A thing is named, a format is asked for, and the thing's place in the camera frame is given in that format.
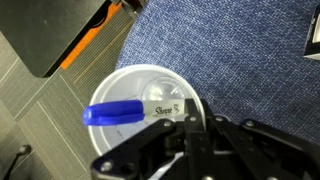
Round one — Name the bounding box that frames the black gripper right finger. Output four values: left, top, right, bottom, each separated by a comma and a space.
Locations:
184, 99, 320, 180

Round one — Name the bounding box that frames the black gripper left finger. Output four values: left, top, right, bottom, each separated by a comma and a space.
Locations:
90, 119, 184, 180

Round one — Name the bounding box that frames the clear plastic cup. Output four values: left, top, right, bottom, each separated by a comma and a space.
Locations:
82, 64, 204, 155

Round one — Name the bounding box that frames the blue Sharpie marker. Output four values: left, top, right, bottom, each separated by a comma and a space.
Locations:
82, 99, 186, 126

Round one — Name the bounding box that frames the black white Velcro box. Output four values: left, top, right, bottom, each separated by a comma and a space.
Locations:
304, 4, 320, 60

